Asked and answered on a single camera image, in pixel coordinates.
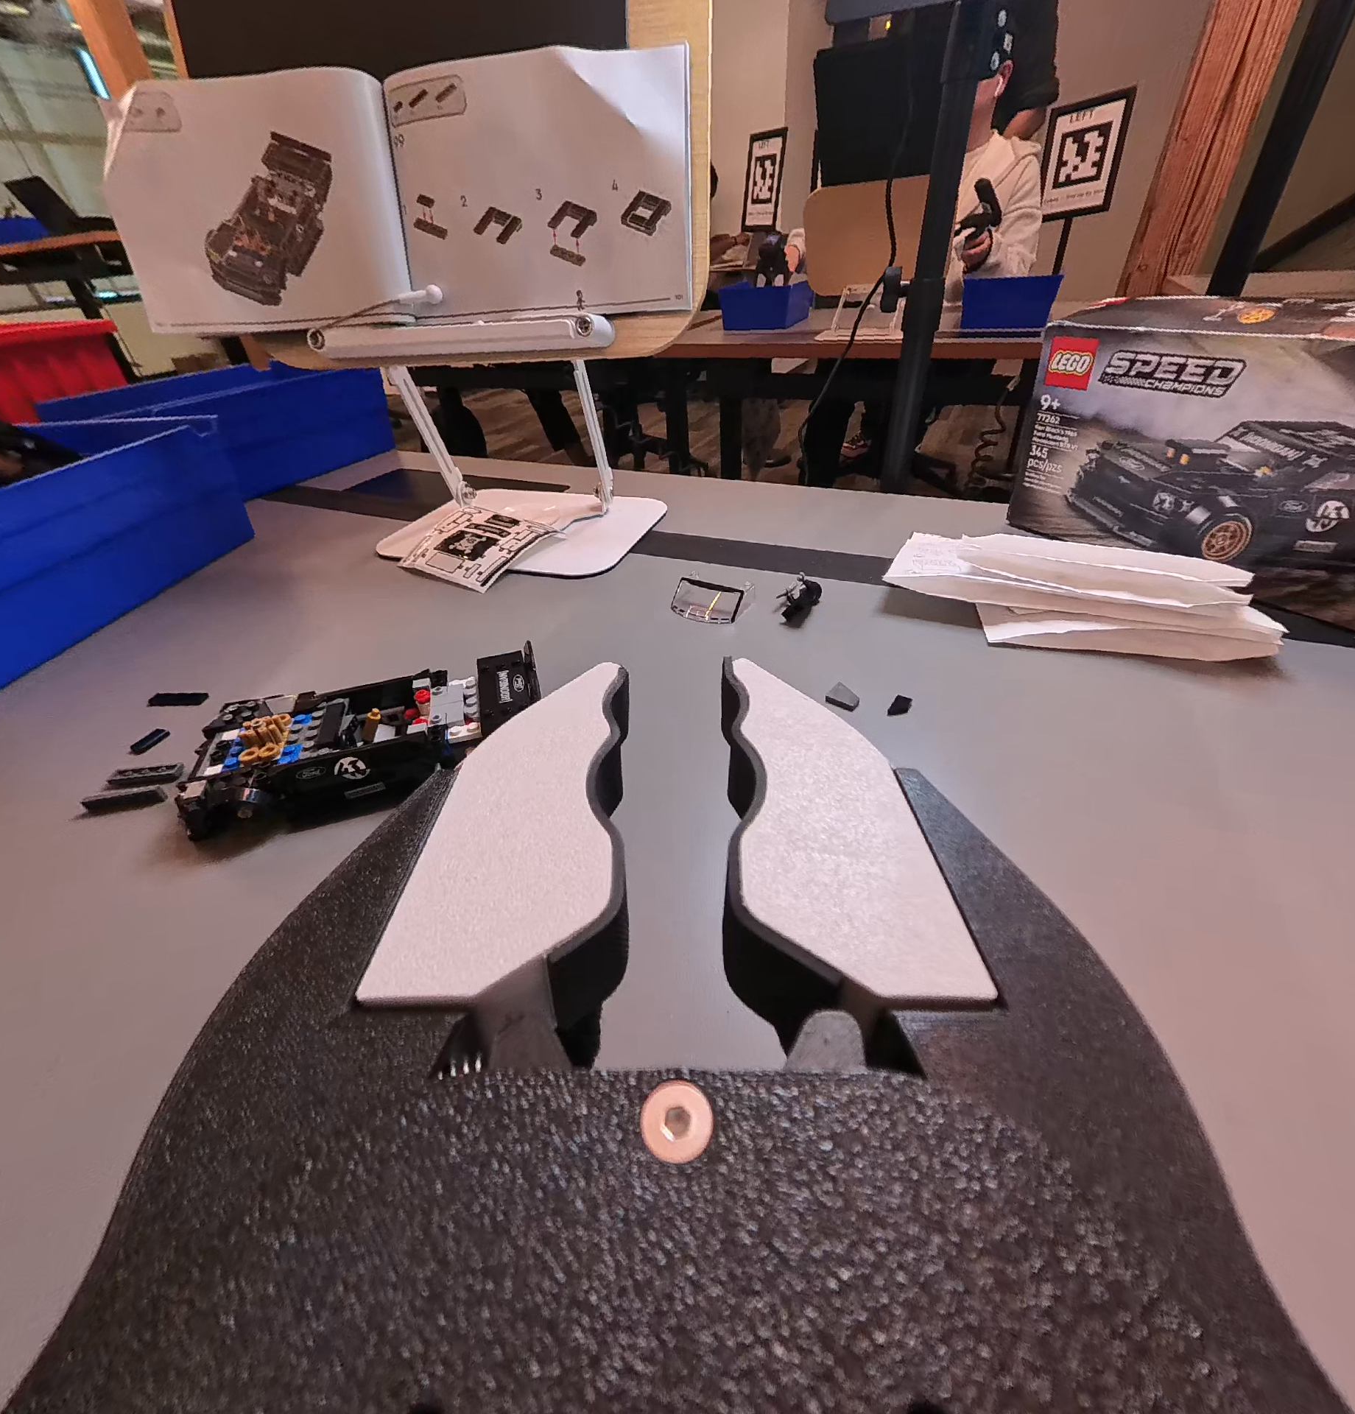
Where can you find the wooden stand board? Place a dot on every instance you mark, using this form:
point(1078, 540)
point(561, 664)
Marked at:
point(660, 332)

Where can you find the black metal pole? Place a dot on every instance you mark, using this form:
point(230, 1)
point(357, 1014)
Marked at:
point(944, 222)

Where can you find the white stand rod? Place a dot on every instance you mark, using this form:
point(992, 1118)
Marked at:
point(594, 432)
point(425, 438)

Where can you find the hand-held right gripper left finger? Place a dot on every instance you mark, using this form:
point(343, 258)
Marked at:
point(503, 873)

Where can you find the small black lego tile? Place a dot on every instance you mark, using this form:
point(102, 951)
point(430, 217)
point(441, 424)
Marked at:
point(149, 741)
point(178, 700)

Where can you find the small black lego assembly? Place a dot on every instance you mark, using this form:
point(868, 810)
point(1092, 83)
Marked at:
point(801, 597)

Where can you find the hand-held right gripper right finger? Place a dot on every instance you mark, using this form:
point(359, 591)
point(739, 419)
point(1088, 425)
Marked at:
point(856, 873)

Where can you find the wooden pillar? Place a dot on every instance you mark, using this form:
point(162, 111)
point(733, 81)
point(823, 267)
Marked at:
point(1209, 133)

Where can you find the blue plastic bin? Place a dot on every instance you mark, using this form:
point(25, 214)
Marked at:
point(83, 553)
point(282, 420)

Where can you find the crumpled white paper bag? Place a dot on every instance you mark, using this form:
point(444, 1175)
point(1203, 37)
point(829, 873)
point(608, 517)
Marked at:
point(1099, 597)

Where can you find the red plastic bin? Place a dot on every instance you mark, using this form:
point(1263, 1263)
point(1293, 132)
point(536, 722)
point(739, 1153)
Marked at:
point(39, 365)

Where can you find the long wooden table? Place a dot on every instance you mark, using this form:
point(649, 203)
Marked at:
point(745, 343)

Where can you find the small blue storage bin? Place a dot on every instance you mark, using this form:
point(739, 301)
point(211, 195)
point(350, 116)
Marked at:
point(1010, 302)
point(763, 305)

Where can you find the lego instruction booklet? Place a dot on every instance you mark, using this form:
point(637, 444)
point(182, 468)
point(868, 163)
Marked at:
point(525, 155)

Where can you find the black white marker tag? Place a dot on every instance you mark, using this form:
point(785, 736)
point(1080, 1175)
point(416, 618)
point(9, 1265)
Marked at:
point(1088, 151)
point(763, 177)

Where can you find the lego car model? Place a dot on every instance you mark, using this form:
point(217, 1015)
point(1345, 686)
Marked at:
point(348, 741)

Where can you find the grey wedge lego piece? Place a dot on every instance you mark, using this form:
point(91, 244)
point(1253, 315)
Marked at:
point(845, 697)

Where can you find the lego set box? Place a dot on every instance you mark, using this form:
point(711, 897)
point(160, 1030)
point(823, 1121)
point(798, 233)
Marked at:
point(1209, 443)

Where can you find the lego sticker sheet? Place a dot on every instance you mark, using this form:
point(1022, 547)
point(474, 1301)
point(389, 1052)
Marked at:
point(476, 548)

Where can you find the clear lego windshield piece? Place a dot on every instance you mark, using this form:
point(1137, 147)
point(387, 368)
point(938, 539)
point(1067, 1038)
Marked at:
point(708, 602)

